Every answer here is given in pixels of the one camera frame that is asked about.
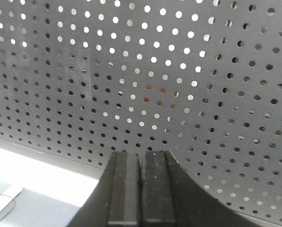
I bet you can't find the white standing desk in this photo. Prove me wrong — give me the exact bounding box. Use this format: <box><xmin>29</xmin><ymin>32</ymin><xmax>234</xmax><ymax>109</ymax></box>
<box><xmin>0</xmin><ymin>138</ymin><xmax>103</xmax><ymax>227</ymax></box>

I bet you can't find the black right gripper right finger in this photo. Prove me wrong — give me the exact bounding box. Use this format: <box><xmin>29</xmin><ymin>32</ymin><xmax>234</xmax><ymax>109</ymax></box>
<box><xmin>141</xmin><ymin>151</ymin><xmax>257</xmax><ymax>227</ymax></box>

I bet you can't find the black desk cable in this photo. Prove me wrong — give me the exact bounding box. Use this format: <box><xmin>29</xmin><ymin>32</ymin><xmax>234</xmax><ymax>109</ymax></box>
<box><xmin>0</xmin><ymin>193</ymin><xmax>17</xmax><ymax>224</ymax></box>

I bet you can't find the black perforated pegboard panel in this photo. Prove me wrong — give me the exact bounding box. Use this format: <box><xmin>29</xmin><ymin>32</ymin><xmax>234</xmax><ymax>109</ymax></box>
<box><xmin>0</xmin><ymin>0</ymin><xmax>282</xmax><ymax>226</ymax></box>

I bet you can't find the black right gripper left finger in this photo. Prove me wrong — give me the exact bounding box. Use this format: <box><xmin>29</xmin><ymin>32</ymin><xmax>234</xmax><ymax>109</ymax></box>
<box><xmin>68</xmin><ymin>151</ymin><xmax>141</xmax><ymax>227</ymax></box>

